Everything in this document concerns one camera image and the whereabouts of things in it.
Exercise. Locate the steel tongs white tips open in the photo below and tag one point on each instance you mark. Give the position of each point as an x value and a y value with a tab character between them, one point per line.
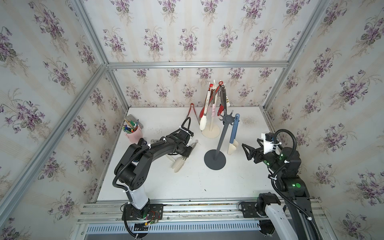
168	156

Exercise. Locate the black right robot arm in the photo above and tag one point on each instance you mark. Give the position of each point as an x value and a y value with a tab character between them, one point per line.
288	209

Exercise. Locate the steel tongs red handle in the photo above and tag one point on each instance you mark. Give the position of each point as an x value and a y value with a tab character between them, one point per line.
214	87
192	110

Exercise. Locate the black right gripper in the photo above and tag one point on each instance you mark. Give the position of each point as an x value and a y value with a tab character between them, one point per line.
254	152

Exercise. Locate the steel tongs cream silicone tips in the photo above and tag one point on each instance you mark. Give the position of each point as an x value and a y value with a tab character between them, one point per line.
179	162

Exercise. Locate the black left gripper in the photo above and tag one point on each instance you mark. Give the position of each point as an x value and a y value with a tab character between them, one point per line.
187	154

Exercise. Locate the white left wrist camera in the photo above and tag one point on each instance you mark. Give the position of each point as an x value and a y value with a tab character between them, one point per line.
190	142

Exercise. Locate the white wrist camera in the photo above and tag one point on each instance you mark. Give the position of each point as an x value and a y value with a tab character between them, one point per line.
190	142
270	142

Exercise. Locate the blue black stapler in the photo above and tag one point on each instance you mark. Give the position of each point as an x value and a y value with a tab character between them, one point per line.
142	142

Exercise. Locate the red silicone tip tongs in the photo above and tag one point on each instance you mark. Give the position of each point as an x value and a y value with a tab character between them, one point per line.
218	93

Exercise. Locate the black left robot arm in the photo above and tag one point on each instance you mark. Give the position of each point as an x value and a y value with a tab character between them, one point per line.
132	170

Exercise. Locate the steel tongs white ring large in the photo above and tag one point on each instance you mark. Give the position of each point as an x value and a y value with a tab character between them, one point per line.
203	120

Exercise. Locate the coloured pens in bucket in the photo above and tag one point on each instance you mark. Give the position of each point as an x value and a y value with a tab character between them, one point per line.
130	127

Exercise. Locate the pink cat paw tongs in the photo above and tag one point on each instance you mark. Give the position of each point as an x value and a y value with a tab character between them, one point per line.
214	107

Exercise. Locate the black silicone tip tongs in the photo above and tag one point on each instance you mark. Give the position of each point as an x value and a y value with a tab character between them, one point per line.
223	107

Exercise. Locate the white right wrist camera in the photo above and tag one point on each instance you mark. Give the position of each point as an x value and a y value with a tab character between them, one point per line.
270	142

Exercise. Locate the dark grey utensil rack stand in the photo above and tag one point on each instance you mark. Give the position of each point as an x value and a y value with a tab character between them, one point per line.
216	159

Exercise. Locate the pink pen holder bucket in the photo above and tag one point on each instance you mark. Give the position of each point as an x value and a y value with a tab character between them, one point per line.
133	135

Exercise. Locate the small white steel tongs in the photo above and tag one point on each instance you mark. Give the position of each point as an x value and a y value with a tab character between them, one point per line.
228	104

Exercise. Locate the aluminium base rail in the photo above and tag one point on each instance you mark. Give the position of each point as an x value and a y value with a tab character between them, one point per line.
171	216

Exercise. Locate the cream utensil rack stand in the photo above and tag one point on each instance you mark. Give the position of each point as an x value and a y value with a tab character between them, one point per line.
212	130

